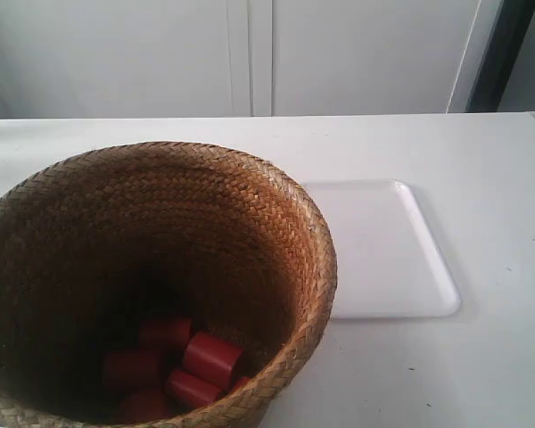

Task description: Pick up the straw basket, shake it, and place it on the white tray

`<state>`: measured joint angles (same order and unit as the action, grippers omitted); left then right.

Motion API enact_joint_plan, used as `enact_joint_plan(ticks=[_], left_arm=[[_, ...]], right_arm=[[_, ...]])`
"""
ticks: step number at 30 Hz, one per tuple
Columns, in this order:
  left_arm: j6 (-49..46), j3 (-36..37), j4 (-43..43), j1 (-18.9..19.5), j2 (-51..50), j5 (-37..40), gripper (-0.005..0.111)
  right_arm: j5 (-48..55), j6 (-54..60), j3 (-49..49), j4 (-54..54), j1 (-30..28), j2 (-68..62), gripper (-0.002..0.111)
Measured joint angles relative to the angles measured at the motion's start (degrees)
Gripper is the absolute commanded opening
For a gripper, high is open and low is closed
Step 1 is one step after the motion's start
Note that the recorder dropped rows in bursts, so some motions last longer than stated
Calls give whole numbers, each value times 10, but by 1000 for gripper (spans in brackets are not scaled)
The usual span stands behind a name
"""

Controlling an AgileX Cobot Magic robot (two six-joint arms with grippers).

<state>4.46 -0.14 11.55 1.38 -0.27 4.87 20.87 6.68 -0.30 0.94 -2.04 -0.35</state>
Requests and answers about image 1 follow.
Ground red cylinder bottom front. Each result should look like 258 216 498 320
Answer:
118 389 171 424

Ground white rectangular plastic tray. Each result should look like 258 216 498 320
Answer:
304 179 461 320

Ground red cylinder large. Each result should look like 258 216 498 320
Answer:
182 332 244 391

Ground brown woven wicker basket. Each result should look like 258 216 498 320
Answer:
0 141 337 427

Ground white cabinet doors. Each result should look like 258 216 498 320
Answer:
0 1 501 119

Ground dark vertical post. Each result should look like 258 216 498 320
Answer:
465 0 535 113

